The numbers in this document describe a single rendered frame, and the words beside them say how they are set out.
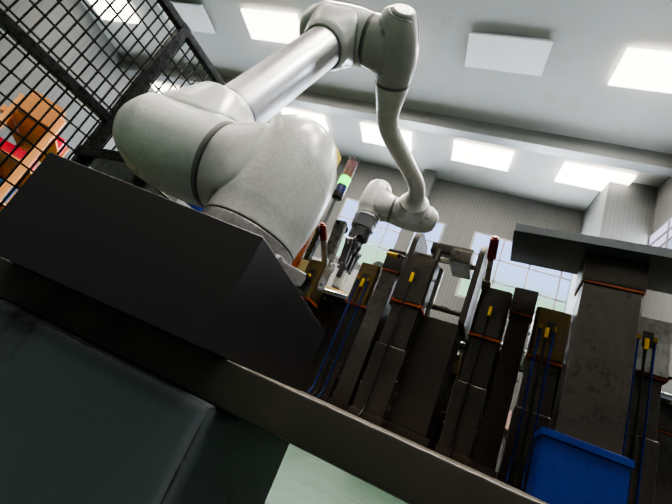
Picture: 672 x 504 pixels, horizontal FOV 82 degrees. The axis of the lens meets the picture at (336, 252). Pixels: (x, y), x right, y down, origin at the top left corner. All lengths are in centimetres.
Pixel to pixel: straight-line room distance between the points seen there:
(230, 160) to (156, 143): 13
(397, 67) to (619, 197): 815
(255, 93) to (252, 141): 23
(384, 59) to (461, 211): 862
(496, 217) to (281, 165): 917
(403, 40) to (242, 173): 63
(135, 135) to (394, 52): 66
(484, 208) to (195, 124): 925
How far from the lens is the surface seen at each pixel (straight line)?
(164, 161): 66
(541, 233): 87
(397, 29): 107
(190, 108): 70
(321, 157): 60
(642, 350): 101
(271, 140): 59
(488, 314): 95
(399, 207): 138
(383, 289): 100
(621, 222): 878
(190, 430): 38
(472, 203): 977
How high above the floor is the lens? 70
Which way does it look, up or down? 20 degrees up
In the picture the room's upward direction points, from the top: 24 degrees clockwise
